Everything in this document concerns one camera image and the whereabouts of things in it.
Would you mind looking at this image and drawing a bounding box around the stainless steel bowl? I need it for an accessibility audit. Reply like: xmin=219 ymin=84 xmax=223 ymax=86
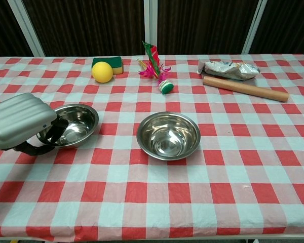
xmin=136 ymin=113 xmax=201 ymax=161
xmin=136 ymin=111 xmax=201 ymax=157
xmin=36 ymin=103 xmax=99 ymax=149

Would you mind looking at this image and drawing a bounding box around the green yellow scrub sponge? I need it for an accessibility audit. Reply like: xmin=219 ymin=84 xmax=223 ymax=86
xmin=91 ymin=56 xmax=123 ymax=75

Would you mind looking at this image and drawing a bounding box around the red white checkered tablecloth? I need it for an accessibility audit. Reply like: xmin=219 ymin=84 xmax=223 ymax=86
xmin=0 ymin=53 xmax=304 ymax=242

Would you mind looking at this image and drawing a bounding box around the yellow ball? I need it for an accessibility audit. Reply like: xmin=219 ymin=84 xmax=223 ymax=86
xmin=91 ymin=61 xmax=114 ymax=83

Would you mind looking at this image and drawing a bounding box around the dark brown curtain panel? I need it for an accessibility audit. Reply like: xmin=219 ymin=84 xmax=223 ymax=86
xmin=0 ymin=0 xmax=33 ymax=58
xmin=250 ymin=0 xmax=304 ymax=54
xmin=158 ymin=0 xmax=259 ymax=55
xmin=22 ymin=0 xmax=145 ymax=57

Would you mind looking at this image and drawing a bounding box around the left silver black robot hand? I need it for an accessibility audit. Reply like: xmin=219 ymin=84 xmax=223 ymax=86
xmin=0 ymin=92 xmax=68 ymax=156

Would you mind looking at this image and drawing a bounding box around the aluminium partition post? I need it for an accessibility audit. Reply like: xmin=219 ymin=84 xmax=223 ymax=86
xmin=143 ymin=0 xmax=160 ymax=55
xmin=8 ymin=0 xmax=46 ymax=57
xmin=242 ymin=0 xmax=269 ymax=54

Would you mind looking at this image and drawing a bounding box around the pink feather shuttlecock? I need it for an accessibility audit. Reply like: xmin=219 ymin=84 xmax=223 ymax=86
xmin=137 ymin=41 xmax=174 ymax=95

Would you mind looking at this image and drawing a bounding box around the wooden rolling pin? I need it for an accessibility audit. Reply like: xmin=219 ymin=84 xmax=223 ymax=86
xmin=202 ymin=76 xmax=290 ymax=103

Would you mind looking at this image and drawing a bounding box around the crumpled silver snack bag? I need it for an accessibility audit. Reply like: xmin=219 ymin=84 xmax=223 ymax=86
xmin=197 ymin=60 xmax=261 ymax=81

